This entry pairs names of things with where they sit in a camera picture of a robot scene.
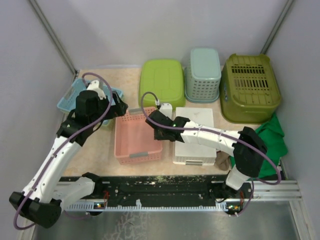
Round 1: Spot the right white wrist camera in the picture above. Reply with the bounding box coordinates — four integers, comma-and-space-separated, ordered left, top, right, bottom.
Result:
155, 100, 173, 119

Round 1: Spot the purple cable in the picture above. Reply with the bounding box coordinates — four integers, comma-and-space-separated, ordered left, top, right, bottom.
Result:
140, 91, 282, 216
13, 72, 113, 230

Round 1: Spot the brown striped sock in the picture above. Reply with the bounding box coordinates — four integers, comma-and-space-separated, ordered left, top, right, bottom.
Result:
214, 151, 231, 171

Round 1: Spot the pink perforated basket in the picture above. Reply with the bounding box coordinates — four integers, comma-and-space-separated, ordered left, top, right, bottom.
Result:
114, 107, 163, 165

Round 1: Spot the lime green plastic tub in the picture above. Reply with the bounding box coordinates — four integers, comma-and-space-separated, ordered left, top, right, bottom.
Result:
138, 58, 186, 110

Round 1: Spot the white perforated basket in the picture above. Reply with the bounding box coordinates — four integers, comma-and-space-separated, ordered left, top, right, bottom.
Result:
172, 107, 217, 166

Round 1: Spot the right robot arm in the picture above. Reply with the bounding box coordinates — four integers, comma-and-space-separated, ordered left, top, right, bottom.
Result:
145, 110, 267, 198

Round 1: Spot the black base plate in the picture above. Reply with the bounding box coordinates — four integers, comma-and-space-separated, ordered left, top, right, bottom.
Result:
82, 175, 252, 215

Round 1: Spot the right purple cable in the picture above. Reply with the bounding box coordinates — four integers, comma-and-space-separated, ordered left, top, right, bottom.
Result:
140, 91, 282, 216

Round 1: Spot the light blue perforated basket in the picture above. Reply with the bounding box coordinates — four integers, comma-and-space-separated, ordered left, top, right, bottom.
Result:
184, 47, 222, 104

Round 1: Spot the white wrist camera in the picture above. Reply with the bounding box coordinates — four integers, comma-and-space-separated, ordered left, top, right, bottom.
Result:
86, 79, 107, 100
155, 100, 173, 119

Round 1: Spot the aluminium frame rail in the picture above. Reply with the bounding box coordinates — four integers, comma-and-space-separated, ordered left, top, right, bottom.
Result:
54, 180, 301, 201

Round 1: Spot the grey slotted cable duct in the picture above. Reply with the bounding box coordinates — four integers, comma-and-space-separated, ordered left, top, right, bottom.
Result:
66, 201, 253, 213

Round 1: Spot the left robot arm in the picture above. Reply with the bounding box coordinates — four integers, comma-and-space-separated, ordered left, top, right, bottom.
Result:
9, 90, 128, 229

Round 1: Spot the light green perforated basket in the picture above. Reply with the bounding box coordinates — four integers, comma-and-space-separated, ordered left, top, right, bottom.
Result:
100, 119, 114, 131

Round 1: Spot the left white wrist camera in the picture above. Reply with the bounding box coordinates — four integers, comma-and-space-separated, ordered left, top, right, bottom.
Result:
86, 79, 107, 100

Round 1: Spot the olive green large container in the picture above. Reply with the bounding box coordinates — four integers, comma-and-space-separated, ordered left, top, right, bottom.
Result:
219, 53, 282, 124

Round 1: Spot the green cloth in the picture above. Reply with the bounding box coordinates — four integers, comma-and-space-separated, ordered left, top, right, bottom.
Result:
229, 113, 289, 180

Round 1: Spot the pale blue basket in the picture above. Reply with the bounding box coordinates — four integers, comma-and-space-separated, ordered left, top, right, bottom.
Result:
57, 78, 124, 123

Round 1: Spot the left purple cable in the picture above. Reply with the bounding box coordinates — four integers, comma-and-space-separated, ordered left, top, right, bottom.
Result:
13, 72, 113, 230

